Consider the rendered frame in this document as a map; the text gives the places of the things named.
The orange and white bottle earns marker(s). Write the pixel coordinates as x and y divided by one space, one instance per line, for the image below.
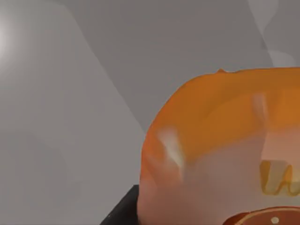
220 145

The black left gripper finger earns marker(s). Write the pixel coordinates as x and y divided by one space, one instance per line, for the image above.
126 209

